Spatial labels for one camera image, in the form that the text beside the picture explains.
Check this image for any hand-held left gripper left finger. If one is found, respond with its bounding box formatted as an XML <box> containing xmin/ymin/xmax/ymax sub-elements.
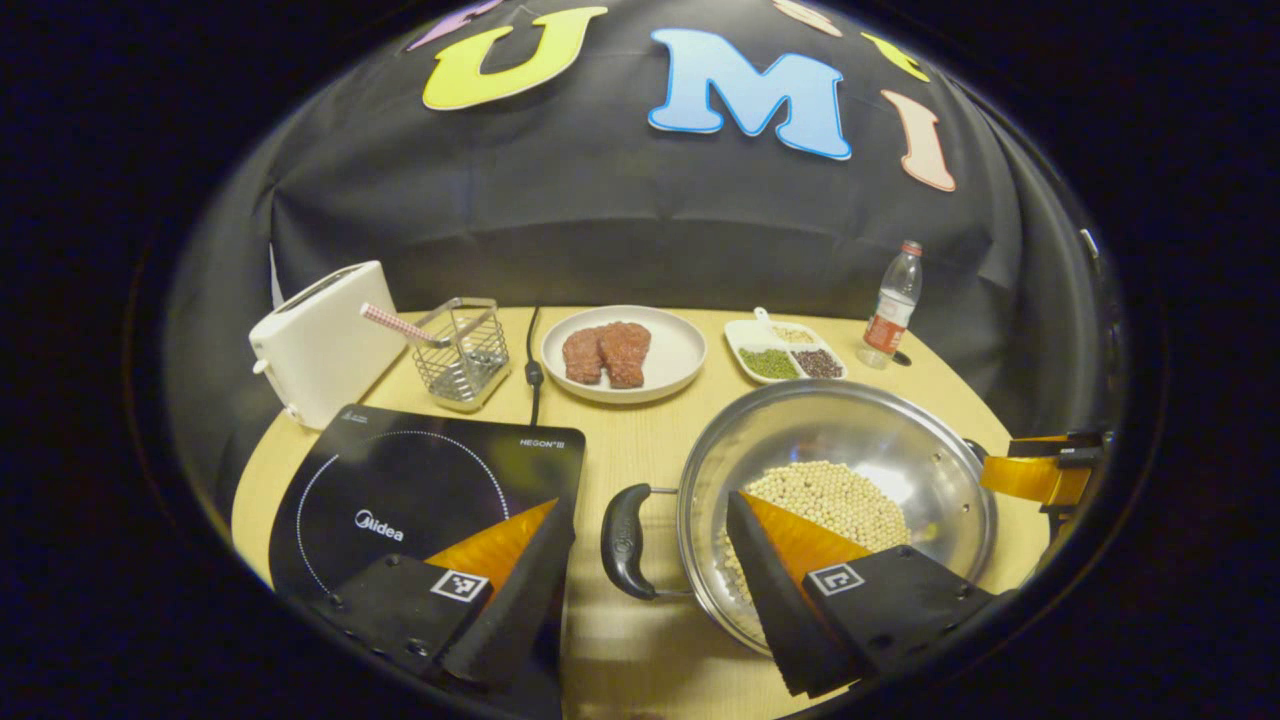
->
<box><xmin>300</xmin><ymin>498</ymin><xmax>578</xmax><ymax>691</ymax></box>

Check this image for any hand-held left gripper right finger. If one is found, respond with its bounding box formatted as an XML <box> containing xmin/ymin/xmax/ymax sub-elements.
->
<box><xmin>725</xmin><ymin>490</ymin><xmax>1001</xmax><ymax>698</ymax></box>

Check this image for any stainless steel pot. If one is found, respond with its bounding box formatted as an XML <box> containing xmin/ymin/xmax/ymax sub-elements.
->
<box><xmin>600</xmin><ymin>378</ymin><xmax>999</xmax><ymax>656</ymax></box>

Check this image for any black induction cooktop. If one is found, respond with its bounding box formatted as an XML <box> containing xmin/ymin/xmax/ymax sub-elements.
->
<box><xmin>268</xmin><ymin>403</ymin><xmax>587</xmax><ymax>611</ymax></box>

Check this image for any pile of soybeans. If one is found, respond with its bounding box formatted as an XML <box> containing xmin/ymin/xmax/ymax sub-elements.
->
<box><xmin>720</xmin><ymin>460</ymin><xmax>911</xmax><ymax>601</ymax></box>

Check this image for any clear plastic water bottle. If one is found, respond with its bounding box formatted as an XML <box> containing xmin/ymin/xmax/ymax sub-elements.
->
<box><xmin>857</xmin><ymin>240</ymin><xmax>924</xmax><ymax>370</ymax></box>

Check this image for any white divided bean dish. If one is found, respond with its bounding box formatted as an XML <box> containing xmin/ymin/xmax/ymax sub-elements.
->
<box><xmin>724</xmin><ymin>307</ymin><xmax>848</xmax><ymax>385</ymax></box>

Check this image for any red meat slice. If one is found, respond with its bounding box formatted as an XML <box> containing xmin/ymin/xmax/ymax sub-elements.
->
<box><xmin>598</xmin><ymin>321</ymin><xmax>652</xmax><ymax>389</ymax></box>
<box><xmin>562</xmin><ymin>326</ymin><xmax>607</xmax><ymax>386</ymax></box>

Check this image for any white round plate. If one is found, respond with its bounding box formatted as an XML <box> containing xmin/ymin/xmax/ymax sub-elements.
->
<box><xmin>540</xmin><ymin>305</ymin><xmax>708</xmax><ymax>405</ymax></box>

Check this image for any pink striped straw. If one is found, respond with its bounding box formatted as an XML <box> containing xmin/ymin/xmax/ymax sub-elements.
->
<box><xmin>360</xmin><ymin>303</ymin><xmax>451</xmax><ymax>348</ymax></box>

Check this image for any white toaster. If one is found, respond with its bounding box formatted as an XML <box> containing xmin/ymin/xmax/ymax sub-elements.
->
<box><xmin>248</xmin><ymin>260</ymin><xmax>409</xmax><ymax>431</ymax></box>

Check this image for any black backdrop cloth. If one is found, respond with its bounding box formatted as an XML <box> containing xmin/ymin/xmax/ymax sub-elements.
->
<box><xmin>165</xmin><ymin>0</ymin><xmax>1126</xmax><ymax>521</ymax></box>

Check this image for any black power cable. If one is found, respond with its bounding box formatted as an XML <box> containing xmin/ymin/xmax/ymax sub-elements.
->
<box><xmin>524</xmin><ymin>307</ymin><xmax>546</xmax><ymax>426</ymax></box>

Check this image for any wire mesh holder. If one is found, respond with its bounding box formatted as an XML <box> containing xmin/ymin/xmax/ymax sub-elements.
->
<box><xmin>410</xmin><ymin>297</ymin><xmax>511</xmax><ymax>413</ymax></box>

